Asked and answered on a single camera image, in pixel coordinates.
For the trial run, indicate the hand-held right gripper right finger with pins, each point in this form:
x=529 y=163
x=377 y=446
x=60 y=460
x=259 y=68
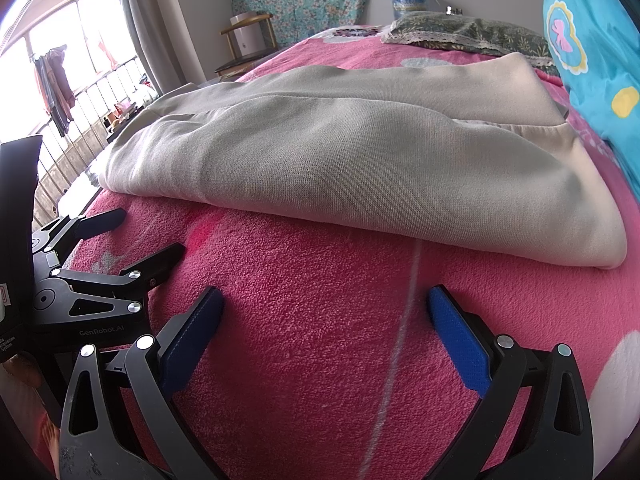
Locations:
x=460 y=340

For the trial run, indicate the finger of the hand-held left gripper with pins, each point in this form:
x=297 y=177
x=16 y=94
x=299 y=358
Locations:
x=102 y=220
x=150 y=262

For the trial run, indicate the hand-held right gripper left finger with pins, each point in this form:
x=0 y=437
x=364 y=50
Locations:
x=192 y=337

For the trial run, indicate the cream zip jacket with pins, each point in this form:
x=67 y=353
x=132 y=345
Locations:
x=350 y=160

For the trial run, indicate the dark hanging clothes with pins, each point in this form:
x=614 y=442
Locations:
x=55 y=85

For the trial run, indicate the person's left hand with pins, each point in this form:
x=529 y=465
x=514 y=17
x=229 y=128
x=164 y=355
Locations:
x=25 y=372

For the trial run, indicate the pink fleece blanket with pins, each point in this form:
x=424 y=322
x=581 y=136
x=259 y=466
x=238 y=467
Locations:
x=310 y=335

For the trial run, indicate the balcony railing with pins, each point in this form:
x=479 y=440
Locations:
x=100 y=90

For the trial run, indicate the grey curtain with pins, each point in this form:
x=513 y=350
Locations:
x=150 y=25

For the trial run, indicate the wooden chair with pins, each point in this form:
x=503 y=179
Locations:
x=235 y=65

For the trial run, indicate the white box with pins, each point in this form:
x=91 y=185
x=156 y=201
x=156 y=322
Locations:
x=247 y=40

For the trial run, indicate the teal floral hanging cloth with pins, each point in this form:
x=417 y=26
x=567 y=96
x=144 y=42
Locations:
x=300 y=0

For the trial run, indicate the grey floral pillow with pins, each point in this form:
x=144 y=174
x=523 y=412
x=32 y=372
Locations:
x=475 y=32

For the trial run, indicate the blue cartoon quilt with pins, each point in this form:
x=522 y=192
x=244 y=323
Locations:
x=595 y=35

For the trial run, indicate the blue water jug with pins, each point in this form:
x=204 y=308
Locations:
x=410 y=0

